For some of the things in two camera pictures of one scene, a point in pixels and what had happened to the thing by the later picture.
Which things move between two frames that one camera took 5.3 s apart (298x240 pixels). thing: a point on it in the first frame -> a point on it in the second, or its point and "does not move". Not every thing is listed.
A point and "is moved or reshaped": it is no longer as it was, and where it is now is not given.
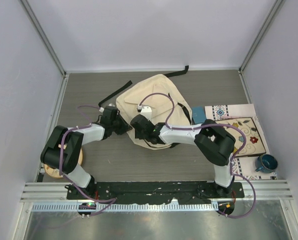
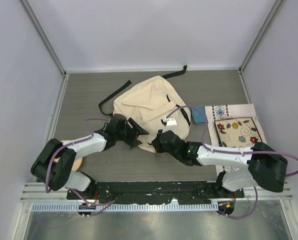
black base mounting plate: x=163 y=192 does not move
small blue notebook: x=198 y=115 does not move
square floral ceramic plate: x=253 y=145 does not move
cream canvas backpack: x=169 y=107 is moved or reshaped
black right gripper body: x=141 y=135 -> x=160 y=148
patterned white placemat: x=243 y=167 does not move
